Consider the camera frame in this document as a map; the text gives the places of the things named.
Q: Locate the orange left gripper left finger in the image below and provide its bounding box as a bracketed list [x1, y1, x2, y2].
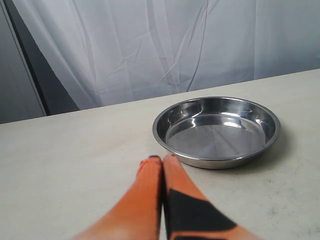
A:
[74, 156, 162, 240]

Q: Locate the dark vertical post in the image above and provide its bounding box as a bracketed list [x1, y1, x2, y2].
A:
[4, 0, 79, 116]

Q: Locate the round stainless steel pan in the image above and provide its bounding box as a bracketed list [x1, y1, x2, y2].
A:
[152, 96, 281, 170]

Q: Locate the white backdrop curtain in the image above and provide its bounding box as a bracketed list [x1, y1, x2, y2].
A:
[14, 0, 320, 110]

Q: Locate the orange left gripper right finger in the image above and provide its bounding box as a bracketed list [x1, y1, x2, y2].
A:
[163, 153, 257, 240]

